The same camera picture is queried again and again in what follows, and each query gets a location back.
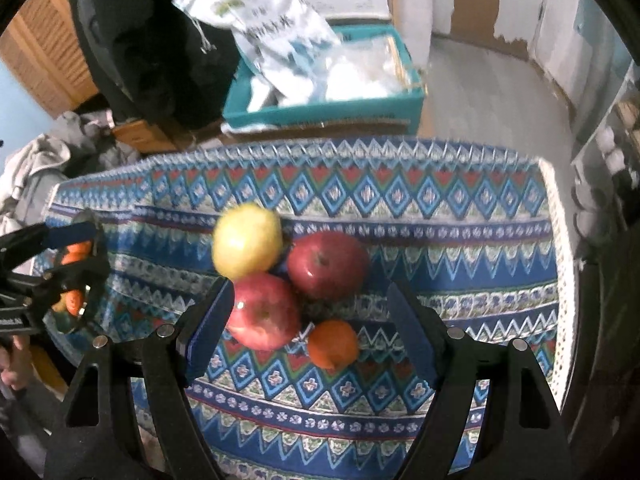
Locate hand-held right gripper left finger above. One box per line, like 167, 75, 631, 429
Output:
45, 277, 236, 480

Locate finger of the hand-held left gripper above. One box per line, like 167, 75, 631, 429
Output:
0, 255, 108, 311
0, 222, 98, 266

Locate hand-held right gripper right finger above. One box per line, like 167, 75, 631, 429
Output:
387, 282, 568, 480

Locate clear glass bowl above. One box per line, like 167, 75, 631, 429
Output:
46, 209, 109, 335

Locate red apple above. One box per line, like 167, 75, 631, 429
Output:
225, 273, 302, 352
286, 232, 371, 301

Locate yellow-green apple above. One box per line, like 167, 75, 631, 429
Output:
212, 202, 284, 279

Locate person's left hand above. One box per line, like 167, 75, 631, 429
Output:
0, 335, 33, 393

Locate pile of clothes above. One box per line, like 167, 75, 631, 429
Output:
0, 109, 144, 242

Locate blue patterned tablecloth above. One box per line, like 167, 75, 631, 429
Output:
42, 136, 576, 477

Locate wooden drawer box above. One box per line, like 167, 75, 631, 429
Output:
112, 117, 177, 154

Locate wooden louvered wardrobe door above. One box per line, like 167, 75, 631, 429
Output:
0, 0, 101, 119

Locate black hooded coat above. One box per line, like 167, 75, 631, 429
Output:
67, 0, 242, 127

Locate teal plastic crate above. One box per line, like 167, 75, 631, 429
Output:
222, 24, 427, 136

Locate clear plastic bags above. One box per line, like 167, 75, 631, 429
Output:
320, 35, 417, 102

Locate white shoe rack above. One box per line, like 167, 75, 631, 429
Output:
570, 57, 640, 261

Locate white printed rice bag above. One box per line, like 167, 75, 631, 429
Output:
172, 0, 347, 107

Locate white wrapped stack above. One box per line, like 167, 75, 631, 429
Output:
394, 0, 434, 69

